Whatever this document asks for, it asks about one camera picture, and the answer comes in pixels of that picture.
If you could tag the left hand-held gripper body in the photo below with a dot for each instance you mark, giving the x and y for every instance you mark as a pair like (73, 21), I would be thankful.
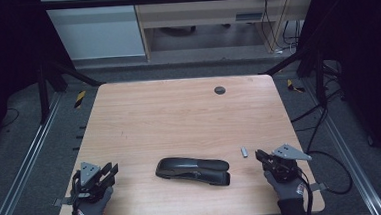
(89, 173)

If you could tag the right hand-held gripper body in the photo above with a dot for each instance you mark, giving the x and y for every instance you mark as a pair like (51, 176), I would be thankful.
(284, 165)

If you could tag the silver staple strip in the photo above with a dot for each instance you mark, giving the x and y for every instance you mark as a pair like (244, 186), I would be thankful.
(244, 152)

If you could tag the person's right hand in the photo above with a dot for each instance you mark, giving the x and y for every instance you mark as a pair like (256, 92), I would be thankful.
(288, 190)

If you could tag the person's left hand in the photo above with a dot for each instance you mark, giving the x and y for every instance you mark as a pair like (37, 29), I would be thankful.
(90, 212)

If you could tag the round dark table grommet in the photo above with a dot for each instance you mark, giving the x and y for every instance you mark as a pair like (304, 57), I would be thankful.
(220, 90)

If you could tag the white cabinet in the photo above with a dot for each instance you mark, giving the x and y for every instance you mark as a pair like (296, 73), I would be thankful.
(97, 33)

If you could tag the light wooden desk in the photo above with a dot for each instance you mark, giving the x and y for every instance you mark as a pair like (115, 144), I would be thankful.
(206, 9)

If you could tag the grey metal bracket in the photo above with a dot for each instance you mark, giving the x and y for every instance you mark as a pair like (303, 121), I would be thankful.
(62, 201)
(318, 187)

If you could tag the aluminium floor rail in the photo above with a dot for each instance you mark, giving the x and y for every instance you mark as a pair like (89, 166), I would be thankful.
(348, 151)
(25, 167)

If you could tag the black diagonal frame strut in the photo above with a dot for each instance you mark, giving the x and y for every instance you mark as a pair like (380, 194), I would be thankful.
(286, 65)
(76, 76)

